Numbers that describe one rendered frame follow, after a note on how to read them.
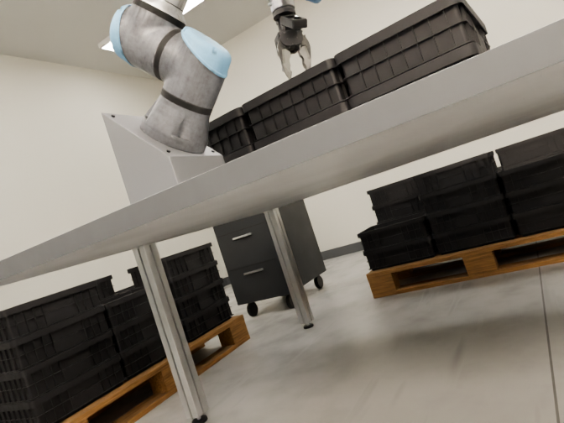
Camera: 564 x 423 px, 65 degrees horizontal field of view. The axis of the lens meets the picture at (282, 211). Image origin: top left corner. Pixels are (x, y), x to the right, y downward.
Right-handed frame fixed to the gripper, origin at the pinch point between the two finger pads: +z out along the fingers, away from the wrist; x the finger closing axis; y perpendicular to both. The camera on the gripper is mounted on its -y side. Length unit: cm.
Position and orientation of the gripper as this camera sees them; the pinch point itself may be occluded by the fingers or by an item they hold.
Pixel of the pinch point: (299, 73)
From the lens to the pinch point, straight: 142.6
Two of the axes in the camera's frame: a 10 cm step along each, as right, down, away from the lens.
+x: -9.6, 2.2, -1.9
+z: 2.2, 9.8, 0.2
